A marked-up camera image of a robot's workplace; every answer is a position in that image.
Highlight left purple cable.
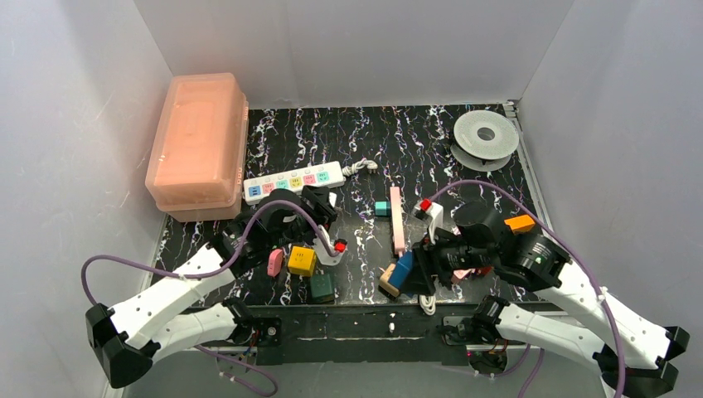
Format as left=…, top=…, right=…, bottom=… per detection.
left=80, top=200, right=347, bottom=398

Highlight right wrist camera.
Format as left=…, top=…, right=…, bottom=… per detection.
left=413, top=198, right=444, bottom=244

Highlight yellow cube plug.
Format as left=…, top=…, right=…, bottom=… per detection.
left=287, top=245, right=317, bottom=277

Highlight white power strip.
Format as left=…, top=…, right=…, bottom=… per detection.
left=243, top=158, right=379, bottom=206

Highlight orange power bank socket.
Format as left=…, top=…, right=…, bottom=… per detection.
left=504, top=215, right=536, bottom=234

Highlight grey filament spool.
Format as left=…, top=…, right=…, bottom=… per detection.
left=449, top=110, right=520, bottom=172

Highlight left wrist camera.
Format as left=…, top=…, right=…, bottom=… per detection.
left=313, top=226, right=348, bottom=266

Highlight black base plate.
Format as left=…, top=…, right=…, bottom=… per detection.
left=250, top=303, right=504, bottom=366

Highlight blue cube socket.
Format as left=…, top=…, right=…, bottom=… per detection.
left=388, top=251, right=414, bottom=290

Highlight beige cube plug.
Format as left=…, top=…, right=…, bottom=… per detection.
left=379, top=263, right=400, bottom=300

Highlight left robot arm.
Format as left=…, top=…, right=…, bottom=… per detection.
left=80, top=186, right=347, bottom=389

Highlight pink power strip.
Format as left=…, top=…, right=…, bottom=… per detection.
left=390, top=187, right=405, bottom=258

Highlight pink cube plug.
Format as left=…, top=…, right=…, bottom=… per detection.
left=451, top=269, right=473, bottom=284
left=267, top=248, right=284, bottom=278

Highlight teal cube plug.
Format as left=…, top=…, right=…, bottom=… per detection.
left=374, top=201, right=391, bottom=217

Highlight pink plastic storage box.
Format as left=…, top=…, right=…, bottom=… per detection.
left=145, top=73, right=249, bottom=222

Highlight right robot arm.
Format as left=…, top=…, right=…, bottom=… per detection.
left=400, top=199, right=690, bottom=397

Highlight red cube socket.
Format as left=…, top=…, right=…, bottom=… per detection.
left=474, top=266, right=492, bottom=277

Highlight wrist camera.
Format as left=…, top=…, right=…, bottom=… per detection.
left=413, top=198, right=444, bottom=244
left=313, top=226, right=348, bottom=266

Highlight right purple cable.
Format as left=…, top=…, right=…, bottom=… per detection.
left=419, top=179, right=628, bottom=398

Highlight green cube plug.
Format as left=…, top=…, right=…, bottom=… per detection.
left=310, top=274, right=335, bottom=304

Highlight purple cable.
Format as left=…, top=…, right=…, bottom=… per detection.
left=419, top=179, right=628, bottom=398
left=80, top=200, right=347, bottom=398

